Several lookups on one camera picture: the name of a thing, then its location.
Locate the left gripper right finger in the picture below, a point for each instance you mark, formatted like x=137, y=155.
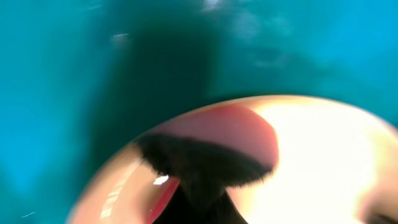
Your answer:
x=223, y=211

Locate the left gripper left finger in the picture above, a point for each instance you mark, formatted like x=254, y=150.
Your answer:
x=178, y=211

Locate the yellow-green plate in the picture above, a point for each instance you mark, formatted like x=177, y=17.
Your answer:
x=337, y=165

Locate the teal plastic serving tray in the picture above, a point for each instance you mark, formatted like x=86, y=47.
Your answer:
x=79, y=78

